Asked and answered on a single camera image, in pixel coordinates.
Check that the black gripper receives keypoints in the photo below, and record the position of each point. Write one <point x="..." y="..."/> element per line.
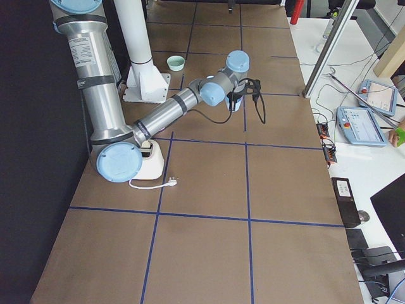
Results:
<point x="230" y="5"/>
<point x="234" y="97"/>

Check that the blue cup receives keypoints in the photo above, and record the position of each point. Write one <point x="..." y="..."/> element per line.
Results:
<point x="234" y="105"/>

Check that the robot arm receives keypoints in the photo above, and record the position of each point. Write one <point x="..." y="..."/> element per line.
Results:
<point x="125" y="153"/>

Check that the person hand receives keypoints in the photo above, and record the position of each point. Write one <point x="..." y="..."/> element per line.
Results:
<point x="394" y="137"/>

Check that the red cylinder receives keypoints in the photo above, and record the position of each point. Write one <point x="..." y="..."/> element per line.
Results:
<point x="298" y="6"/>

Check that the green bowl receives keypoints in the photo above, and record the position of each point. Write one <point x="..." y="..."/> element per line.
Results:
<point x="175" y="63"/>

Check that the orange black connector block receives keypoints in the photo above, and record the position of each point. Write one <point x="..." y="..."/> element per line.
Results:
<point x="328" y="146"/>

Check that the teach pendant near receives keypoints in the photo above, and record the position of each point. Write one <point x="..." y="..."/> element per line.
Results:
<point x="360" y="127"/>

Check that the teach pendant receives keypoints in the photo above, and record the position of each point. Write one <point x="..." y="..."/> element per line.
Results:
<point x="381" y="96"/>
<point x="360" y="127"/>

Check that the cream toaster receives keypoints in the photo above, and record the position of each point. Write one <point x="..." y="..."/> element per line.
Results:
<point x="152" y="161"/>

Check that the teach pendant far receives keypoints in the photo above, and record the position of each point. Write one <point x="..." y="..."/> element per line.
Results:
<point x="381" y="96"/>

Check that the black box on desk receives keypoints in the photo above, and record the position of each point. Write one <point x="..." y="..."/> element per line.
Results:
<point x="345" y="200"/>

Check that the black monitor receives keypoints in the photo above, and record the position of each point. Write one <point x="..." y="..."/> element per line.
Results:
<point x="389" y="206"/>

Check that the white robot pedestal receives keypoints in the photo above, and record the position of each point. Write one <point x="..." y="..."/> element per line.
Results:
<point x="145" y="83"/>

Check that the aluminium frame post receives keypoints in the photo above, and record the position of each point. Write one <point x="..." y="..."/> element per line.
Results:
<point x="338" y="27"/>

